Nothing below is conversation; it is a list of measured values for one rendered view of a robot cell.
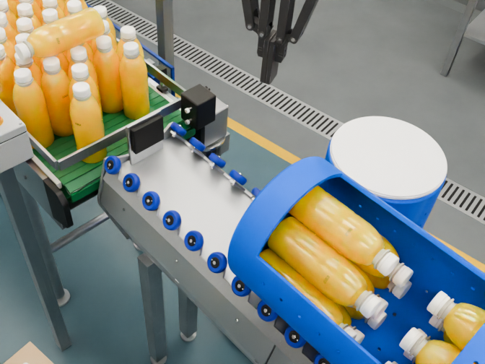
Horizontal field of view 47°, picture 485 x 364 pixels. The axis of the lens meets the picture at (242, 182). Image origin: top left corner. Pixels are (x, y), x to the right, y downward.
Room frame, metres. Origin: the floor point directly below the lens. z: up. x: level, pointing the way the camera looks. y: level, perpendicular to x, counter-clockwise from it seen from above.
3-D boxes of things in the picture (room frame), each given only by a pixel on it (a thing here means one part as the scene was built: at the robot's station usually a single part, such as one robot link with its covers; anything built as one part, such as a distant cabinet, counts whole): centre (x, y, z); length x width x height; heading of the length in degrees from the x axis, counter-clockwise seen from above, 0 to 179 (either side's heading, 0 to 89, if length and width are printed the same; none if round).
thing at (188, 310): (1.01, 0.15, 0.31); 0.06 x 0.06 x 0.63; 48
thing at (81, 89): (1.02, 0.39, 1.11); 0.04 x 0.04 x 0.02
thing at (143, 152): (1.01, 0.24, 0.99); 0.10 x 0.02 x 0.12; 138
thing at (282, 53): (0.65, -0.04, 1.52); 0.03 x 0.01 x 0.05; 70
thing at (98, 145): (1.06, 0.30, 0.96); 0.40 x 0.01 x 0.03; 138
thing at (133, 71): (1.21, 0.31, 1.00); 0.07 x 0.07 x 0.20
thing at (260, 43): (0.67, 0.00, 1.52); 0.03 x 0.01 x 0.05; 70
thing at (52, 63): (1.11, 0.49, 1.11); 0.04 x 0.04 x 0.02
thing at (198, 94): (1.18, 0.14, 0.95); 0.10 x 0.07 x 0.10; 138
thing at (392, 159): (0.99, -0.34, 1.03); 0.28 x 0.28 x 0.01
